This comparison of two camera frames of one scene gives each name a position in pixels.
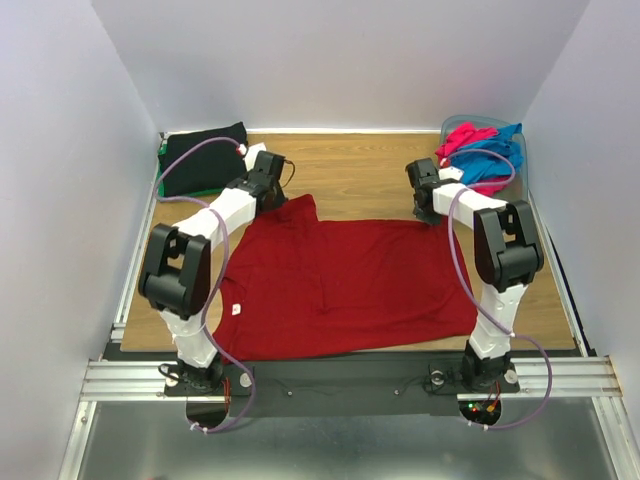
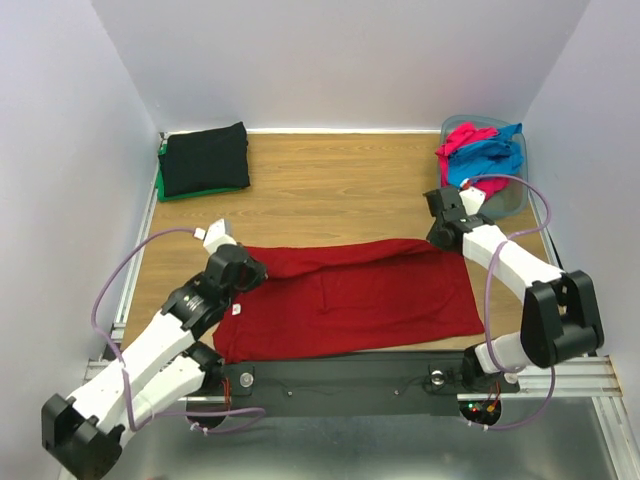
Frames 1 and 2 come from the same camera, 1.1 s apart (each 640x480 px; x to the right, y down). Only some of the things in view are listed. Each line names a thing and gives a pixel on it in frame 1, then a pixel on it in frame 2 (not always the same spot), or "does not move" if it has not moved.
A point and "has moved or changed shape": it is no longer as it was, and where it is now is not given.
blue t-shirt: (478, 166) does not move
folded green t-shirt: (162, 159) does not move
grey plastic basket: (517, 188) does not move
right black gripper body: (427, 209) → (439, 204)
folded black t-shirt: (207, 167) does not move
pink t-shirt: (489, 186) does not move
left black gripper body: (279, 196) → (251, 279)
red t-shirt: (297, 284) has moved or changed shape
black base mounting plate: (408, 385) does not move
